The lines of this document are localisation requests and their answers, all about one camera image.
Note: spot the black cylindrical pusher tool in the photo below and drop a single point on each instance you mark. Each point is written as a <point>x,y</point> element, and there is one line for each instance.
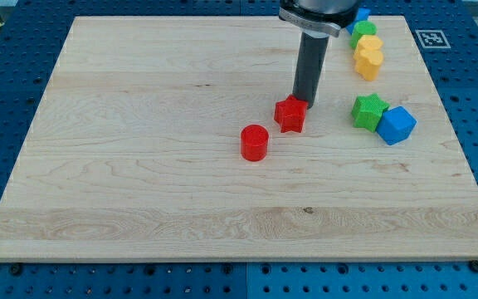
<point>309,66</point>

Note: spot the red star block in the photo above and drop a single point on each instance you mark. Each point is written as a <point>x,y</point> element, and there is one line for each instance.
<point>290,114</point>

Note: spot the green star block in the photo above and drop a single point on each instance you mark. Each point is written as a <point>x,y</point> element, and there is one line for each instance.
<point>368,111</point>

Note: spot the green cylinder block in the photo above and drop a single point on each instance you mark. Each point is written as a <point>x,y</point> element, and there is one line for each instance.
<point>361,28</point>

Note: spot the yellow heart block rear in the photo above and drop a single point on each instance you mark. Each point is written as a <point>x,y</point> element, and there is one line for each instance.
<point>367,42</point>

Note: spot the yellow heart block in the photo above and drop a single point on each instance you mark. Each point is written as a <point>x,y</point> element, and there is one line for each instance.
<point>368,63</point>
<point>367,42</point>

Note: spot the yellow heart block front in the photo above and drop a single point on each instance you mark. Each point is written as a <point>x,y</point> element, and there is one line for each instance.
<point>368,63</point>

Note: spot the blue block at rear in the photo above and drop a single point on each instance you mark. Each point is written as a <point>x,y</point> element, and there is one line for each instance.
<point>362,15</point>

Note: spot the red cylinder block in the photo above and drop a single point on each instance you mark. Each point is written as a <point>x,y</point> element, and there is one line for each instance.
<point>254,142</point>

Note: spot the blue cube block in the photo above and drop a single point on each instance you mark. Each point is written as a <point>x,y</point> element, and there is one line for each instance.
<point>396,125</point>

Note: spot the white fiducial marker tag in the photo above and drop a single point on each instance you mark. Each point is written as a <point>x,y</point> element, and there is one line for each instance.
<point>432,39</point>

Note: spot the wooden board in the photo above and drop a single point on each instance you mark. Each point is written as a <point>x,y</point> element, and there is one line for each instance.
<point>134,153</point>

